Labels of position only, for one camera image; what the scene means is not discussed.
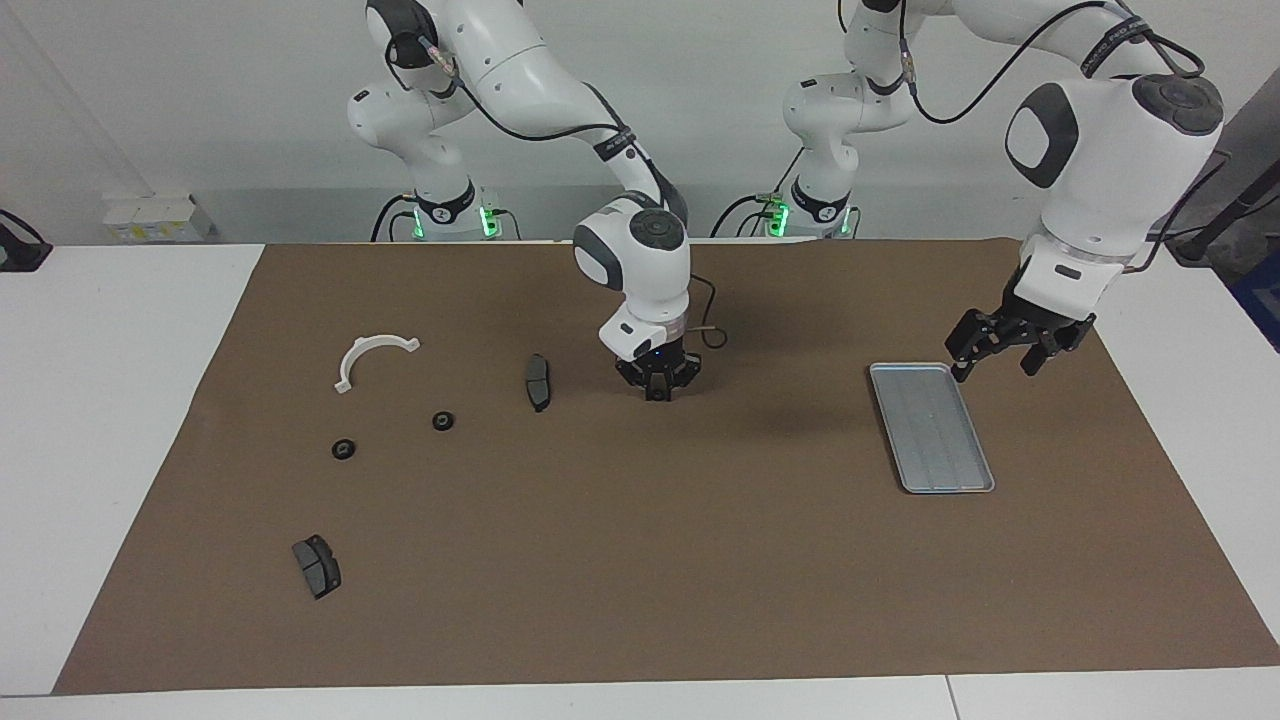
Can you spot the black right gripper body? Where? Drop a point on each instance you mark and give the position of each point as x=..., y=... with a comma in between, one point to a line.
x=662, y=362

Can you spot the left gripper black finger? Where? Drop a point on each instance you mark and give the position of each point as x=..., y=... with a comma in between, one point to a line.
x=1062, y=338
x=980, y=335

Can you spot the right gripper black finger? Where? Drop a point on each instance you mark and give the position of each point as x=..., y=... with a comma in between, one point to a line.
x=685, y=373
x=636, y=378

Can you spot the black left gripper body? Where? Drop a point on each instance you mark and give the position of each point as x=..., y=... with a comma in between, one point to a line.
x=1040, y=320

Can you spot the large black bearing gear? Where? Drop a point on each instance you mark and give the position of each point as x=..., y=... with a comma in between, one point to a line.
x=344, y=449
x=443, y=421

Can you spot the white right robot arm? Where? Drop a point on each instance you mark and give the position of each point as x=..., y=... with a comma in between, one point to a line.
x=650, y=270

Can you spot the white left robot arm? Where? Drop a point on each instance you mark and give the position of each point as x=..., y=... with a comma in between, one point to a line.
x=1110, y=150

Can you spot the grey metal tray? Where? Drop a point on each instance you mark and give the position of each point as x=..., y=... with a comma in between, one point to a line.
x=945, y=460

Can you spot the slim grey brake pad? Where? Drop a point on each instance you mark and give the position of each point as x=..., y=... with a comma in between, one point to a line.
x=538, y=385

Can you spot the brown paper table mat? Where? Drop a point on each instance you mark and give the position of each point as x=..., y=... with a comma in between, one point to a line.
x=640, y=560

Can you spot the blue crate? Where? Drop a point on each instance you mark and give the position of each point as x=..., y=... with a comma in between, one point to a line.
x=1262, y=310

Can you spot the wide grey brake pad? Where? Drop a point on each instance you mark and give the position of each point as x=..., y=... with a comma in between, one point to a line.
x=318, y=570

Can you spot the white power strip box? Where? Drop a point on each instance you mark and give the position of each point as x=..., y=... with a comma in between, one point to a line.
x=150, y=220

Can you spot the white curved plastic bracket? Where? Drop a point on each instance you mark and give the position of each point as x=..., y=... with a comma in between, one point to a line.
x=347, y=365

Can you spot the black clamp mount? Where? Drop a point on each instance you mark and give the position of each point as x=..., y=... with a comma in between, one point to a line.
x=20, y=250

